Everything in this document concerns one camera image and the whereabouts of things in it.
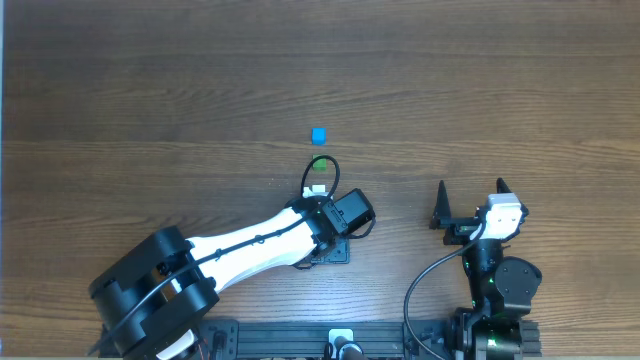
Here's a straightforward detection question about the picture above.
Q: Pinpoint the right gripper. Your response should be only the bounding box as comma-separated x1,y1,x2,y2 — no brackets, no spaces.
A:
429,177,514,247

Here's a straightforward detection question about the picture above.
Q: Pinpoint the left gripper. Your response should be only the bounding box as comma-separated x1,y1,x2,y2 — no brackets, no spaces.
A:
309,237,352,265

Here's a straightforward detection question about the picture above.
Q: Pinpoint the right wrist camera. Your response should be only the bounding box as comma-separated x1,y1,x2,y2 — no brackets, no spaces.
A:
475,193,524,242

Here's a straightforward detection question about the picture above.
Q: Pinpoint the mounting rail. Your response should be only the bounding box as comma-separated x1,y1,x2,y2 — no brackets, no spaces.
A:
98,318,543,360

